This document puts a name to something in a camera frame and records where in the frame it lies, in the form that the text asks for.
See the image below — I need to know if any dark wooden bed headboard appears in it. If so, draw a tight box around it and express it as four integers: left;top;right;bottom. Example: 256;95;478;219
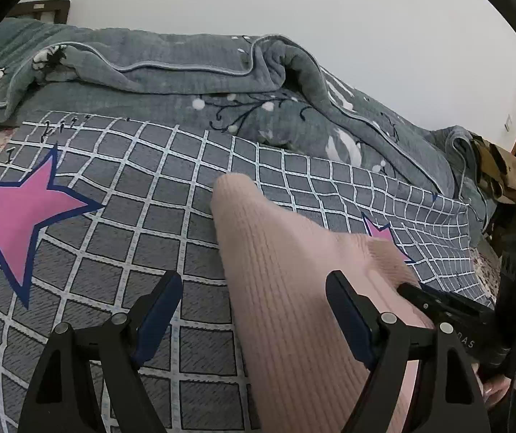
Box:
7;0;71;25

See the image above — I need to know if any wooden chair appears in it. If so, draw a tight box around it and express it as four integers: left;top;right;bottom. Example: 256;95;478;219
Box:
486;204;516;256

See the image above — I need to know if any pink knit sweater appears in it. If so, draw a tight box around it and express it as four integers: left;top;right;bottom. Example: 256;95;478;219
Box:
211;173;431;432

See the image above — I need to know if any grey checked star blanket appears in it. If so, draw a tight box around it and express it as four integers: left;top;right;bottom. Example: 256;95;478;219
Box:
0;111;490;432

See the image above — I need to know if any grey-green floral quilt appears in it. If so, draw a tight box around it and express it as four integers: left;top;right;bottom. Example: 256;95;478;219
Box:
0;19;496;237

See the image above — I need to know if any person's right hand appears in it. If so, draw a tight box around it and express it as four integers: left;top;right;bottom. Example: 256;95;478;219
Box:
472;363;511;410

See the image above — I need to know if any brown camouflage garment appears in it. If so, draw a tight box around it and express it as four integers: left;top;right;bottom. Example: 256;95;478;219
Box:
471;135;516;204

